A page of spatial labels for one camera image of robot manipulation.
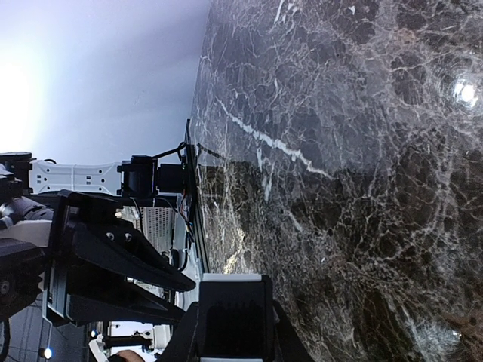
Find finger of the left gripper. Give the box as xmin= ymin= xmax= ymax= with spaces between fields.
xmin=72 ymin=222 xmax=195 ymax=291
xmin=66 ymin=281 xmax=185 ymax=324

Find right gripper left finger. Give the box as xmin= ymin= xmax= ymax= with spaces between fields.
xmin=158 ymin=302 xmax=199 ymax=362

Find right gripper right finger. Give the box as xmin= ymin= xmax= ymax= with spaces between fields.
xmin=273 ymin=300 xmax=314 ymax=362

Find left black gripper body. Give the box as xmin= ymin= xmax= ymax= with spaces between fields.
xmin=42 ymin=191 xmax=134 ymax=325

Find white remote control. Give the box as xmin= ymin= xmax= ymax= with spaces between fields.
xmin=196 ymin=273 xmax=275 ymax=361

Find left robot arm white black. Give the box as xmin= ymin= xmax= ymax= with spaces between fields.
xmin=1 ymin=152 xmax=195 ymax=325

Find person's hand in background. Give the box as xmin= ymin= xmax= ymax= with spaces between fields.
xmin=109 ymin=349 xmax=145 ymax=362

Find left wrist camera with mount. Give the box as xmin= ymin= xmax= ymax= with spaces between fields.
xmin=1 ymin=216 xmax=51 ymax=321

